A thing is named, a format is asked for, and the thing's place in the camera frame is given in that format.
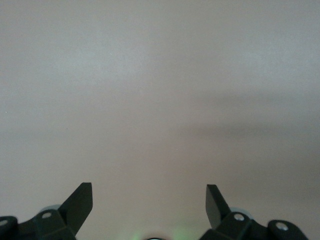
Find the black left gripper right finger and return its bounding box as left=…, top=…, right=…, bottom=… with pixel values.
left=199, top=184, right=310, bottom=240

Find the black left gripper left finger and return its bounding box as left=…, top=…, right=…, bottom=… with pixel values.
left=0, top=182, right=94, bottom=240

